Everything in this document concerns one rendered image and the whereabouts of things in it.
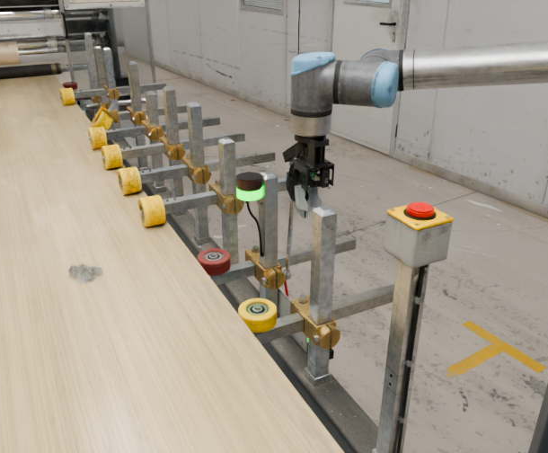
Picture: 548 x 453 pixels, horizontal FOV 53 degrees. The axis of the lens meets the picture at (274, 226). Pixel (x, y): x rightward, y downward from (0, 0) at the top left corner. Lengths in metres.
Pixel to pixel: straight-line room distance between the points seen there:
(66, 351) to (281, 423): 0.44
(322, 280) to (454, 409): 1.30
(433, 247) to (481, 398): 1.61
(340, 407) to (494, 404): 1.24
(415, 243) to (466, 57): 0.57
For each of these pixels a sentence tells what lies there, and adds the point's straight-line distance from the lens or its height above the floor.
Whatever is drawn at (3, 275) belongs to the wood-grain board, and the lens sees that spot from 1.43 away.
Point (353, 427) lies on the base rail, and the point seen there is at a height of 0.70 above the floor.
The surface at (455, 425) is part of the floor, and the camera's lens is 2.28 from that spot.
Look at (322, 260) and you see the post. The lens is 1.11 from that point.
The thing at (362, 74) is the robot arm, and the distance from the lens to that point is 1.16.
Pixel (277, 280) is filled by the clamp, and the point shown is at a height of 0.85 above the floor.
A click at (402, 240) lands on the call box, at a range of 0.84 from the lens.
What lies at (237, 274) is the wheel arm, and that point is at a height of 0.85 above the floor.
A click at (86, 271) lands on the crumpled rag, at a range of 1.33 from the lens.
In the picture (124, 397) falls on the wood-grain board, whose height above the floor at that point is 0.90.
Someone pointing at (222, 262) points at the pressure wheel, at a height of 0.91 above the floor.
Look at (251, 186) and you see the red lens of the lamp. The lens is 1.24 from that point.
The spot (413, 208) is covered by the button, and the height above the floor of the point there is 1.23.
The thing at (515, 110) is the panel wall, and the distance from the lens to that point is 4.06.
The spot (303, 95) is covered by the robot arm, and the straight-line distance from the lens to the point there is 1.18.
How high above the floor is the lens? 1.57
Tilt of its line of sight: 26 degrees down
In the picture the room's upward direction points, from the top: straight up
